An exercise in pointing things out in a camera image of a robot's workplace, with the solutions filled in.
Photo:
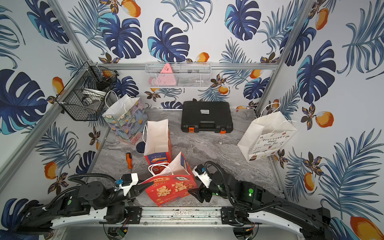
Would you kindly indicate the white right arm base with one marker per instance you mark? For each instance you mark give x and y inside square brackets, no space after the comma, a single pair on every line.
[265,218]

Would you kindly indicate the pink triangle item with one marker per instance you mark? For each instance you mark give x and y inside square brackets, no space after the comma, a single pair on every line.
[165,78]

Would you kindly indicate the aluminium linear rail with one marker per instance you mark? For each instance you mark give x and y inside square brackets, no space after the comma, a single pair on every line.
[175,217]

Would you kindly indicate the red paper bag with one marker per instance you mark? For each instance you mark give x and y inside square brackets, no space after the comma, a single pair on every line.
[158,149]
[171,181]

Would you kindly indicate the white happy paper bag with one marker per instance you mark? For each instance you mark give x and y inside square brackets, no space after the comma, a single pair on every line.
[266,135]

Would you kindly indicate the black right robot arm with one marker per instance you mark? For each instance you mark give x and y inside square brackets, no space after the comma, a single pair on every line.
[252,205]

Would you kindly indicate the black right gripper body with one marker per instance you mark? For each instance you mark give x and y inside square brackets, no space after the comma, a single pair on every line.
[214,189]

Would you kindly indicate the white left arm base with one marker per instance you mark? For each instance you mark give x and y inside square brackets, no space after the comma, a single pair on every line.
[109,215]

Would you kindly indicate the black wire basket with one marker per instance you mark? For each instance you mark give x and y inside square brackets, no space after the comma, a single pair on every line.
[83,98]

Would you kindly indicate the dark blue round disc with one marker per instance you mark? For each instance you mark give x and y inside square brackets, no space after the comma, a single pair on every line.
[140,147]

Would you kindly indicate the white mesh wall shelf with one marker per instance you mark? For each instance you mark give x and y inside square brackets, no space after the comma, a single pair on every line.
[188,74]

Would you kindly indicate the black tool case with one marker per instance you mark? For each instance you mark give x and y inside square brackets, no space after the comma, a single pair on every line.
[206,117]

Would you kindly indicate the floral paper bag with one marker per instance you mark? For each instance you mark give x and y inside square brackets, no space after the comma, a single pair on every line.
[125,116]

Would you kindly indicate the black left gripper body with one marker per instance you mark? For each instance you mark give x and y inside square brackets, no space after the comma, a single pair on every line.
[135,188]

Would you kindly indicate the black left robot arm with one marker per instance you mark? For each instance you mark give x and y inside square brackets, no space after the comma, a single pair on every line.
[96,198]

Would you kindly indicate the orange handled screwdriver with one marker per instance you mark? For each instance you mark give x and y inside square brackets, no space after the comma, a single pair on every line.
[129,161]

